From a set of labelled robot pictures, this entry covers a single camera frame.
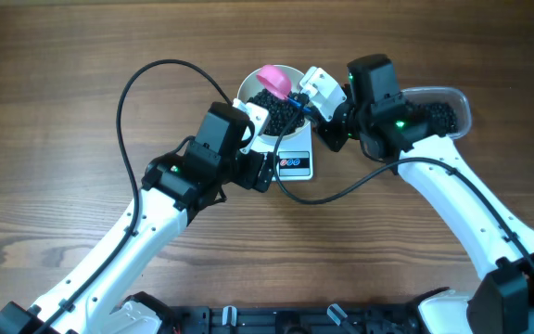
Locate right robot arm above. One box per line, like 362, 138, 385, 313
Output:
299, 54, 534, 333

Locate black beans in container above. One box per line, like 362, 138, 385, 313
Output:
410, 102, 459, 134

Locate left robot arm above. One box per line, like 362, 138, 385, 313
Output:
0, 100, 273, 333

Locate white bowl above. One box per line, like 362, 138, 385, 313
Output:
237, 64, 311, 146

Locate pink scoop with blue handle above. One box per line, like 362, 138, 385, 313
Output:
256, 65, 311, 114

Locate black beans in bowl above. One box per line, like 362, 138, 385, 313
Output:
248, 89, 305, 136

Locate left black camera cable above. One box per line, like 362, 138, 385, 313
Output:
34, 58, 234, 334

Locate clear plastic container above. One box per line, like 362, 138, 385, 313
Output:
402, 86, 472, 140

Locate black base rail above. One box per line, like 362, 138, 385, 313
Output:
165, 303, 425, 334

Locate right black camera cable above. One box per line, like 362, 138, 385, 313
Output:
271, 92, 534, 321

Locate black camera cable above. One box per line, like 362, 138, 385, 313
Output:
271, 92, 534, 321
34, 58, 234, 334

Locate white digital kitchen scale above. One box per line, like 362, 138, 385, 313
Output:
248, 121, 314, 183

